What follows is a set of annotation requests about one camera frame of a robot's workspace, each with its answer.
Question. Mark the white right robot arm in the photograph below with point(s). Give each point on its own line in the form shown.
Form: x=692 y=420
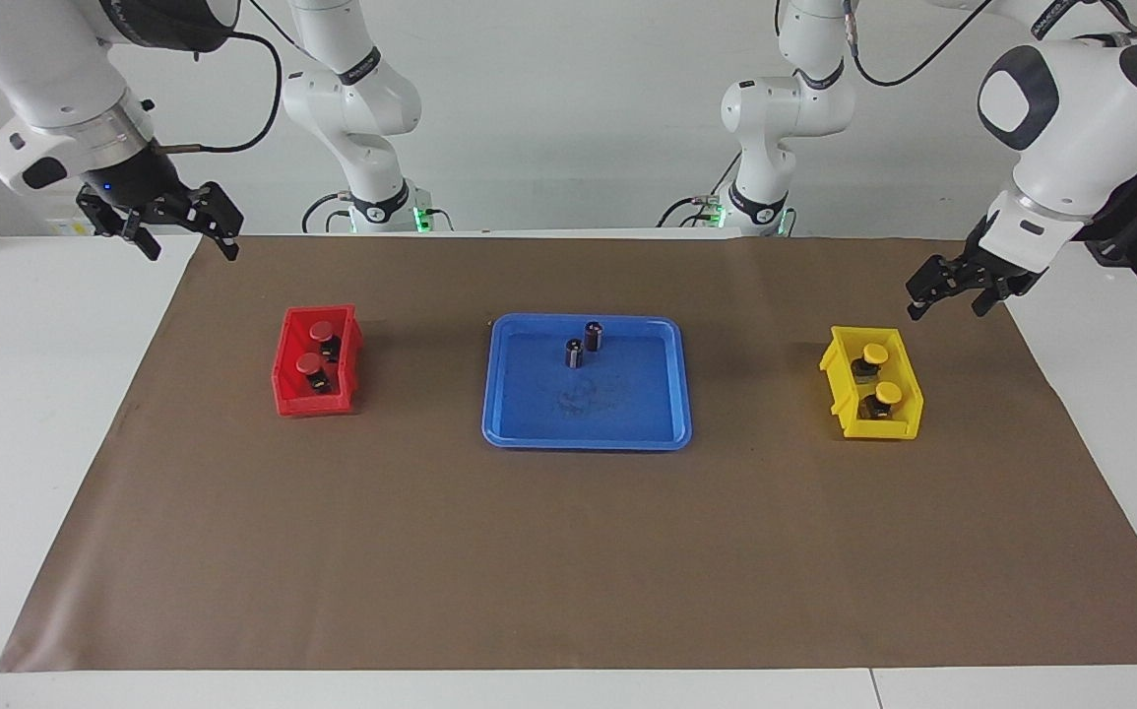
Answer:
x=46 y=69

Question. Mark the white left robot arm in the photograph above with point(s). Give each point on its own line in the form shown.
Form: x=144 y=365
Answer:
x=1080 y=118

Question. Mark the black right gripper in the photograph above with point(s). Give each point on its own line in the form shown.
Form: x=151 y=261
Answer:
x=140 y=192

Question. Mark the white power outlet box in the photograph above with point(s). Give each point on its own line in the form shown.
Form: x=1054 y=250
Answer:
x=71 y=226

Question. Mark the red push button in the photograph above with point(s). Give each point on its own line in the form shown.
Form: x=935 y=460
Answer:
x=310 y=362
x=323 y=331

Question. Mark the blue plastic tray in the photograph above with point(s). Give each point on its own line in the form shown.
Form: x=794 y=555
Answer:
x=588 y=404

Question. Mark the red plastic bin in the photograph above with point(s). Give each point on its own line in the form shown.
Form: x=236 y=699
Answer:
x=317 y=404

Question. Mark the yellow plastic bin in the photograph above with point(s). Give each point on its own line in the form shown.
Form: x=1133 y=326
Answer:
x=883 y=428

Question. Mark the yellow push button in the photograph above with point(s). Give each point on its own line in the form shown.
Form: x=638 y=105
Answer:
x=889 y=392
x=875 y=353

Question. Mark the brown paper mat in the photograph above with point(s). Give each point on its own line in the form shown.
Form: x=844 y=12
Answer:
x=568 y=551

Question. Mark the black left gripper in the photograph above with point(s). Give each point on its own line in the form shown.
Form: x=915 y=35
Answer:
x=991 y=268

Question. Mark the black cylindrical capacitor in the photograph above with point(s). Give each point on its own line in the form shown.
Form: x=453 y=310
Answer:
x=594 y=337
x=575 y=354

